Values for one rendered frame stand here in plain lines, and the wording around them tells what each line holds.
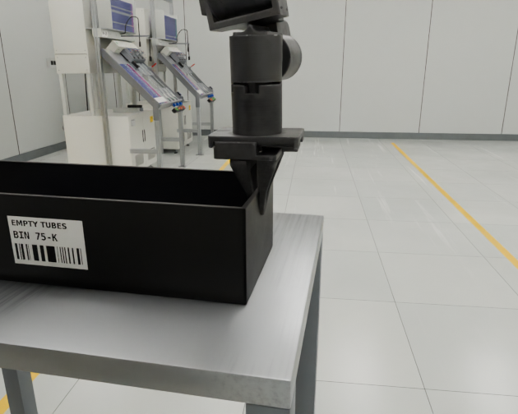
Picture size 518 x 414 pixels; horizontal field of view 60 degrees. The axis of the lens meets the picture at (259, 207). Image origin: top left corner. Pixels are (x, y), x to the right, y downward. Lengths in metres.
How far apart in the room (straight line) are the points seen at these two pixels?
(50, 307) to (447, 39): 7.10
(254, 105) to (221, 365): 0.26
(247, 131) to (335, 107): 6.68
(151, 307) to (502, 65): 7.30
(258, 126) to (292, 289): 0.19
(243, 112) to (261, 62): 0.06
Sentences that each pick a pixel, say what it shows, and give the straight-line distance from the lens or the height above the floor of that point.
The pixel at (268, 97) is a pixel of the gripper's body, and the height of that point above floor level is 1.02.
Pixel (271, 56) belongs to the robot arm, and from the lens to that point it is 0.49.
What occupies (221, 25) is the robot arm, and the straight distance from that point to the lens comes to 0.51.
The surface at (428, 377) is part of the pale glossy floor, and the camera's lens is 1.80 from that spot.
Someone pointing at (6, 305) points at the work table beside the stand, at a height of 0.80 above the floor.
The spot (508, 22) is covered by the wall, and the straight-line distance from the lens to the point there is 7.64.
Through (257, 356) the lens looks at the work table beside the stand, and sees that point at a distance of 0.43.
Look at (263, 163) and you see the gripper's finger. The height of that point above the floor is 0.95.
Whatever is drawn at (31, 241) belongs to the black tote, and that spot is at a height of 0.86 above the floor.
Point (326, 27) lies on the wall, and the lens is 7.16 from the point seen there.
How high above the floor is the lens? 1.05
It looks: 17 degrees down
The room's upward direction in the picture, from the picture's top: straight up
